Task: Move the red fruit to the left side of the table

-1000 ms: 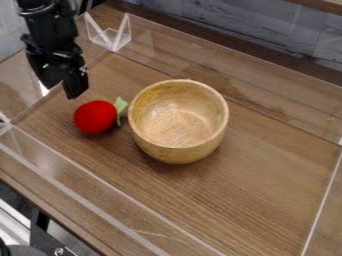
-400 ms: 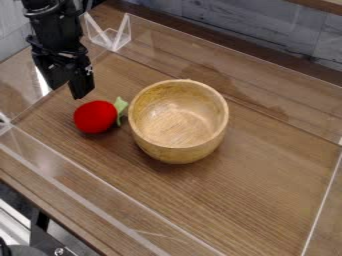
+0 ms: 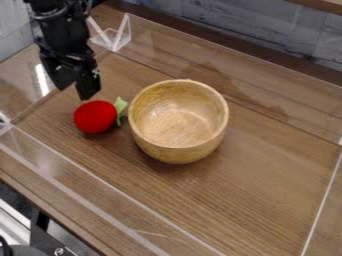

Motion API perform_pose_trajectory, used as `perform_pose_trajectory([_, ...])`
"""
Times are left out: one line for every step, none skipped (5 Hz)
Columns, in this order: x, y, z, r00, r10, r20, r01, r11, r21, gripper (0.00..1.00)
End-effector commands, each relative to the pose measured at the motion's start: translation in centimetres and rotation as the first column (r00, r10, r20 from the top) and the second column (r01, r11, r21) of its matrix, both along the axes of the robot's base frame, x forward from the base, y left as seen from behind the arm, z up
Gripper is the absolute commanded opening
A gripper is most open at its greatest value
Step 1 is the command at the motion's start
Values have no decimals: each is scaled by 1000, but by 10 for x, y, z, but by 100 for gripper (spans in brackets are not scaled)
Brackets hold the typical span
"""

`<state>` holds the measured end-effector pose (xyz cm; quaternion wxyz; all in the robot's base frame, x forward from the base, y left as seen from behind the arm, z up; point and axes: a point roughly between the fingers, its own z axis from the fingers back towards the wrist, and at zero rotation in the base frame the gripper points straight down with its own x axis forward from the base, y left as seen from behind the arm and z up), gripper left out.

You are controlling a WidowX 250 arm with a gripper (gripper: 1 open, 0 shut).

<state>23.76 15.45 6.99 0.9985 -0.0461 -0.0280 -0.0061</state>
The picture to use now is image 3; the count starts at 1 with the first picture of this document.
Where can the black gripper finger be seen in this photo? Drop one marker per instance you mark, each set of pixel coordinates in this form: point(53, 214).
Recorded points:
point(88, 78)
point(62, 69)

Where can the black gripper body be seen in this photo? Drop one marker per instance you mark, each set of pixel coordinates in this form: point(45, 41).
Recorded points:
point(64, 36)

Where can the red felt fruit green leaf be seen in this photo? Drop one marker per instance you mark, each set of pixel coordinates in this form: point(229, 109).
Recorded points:
point(97, 116)

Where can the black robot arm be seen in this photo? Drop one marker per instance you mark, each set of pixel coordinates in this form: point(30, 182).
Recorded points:
point(56, 4)

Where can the light wooden bowl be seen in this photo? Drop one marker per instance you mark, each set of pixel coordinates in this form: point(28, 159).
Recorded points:
point(178, 118)

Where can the black metal table leg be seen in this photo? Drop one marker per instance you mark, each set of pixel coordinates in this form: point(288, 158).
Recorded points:
point(41, 219)

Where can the clear acrylic corner bracket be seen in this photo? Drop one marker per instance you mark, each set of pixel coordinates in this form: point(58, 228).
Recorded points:
point(110, 38)

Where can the clear acrylic tray wall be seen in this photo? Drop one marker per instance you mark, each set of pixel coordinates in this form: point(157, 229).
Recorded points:
point(264, 197)

